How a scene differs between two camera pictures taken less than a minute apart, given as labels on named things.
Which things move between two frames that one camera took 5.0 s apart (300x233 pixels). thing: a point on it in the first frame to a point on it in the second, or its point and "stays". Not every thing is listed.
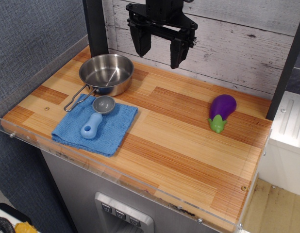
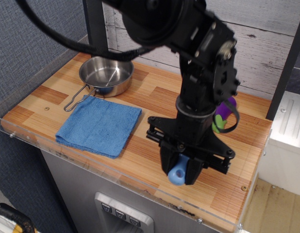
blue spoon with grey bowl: x=102 y=105 to x=176 y=175
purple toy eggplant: x=222 y=107 stays
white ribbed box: x=283 y=165 stays
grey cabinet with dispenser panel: x=93 y=202 stays
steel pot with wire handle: x=109 y=74 stays
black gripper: x=166 y=19 to x=190 y=134
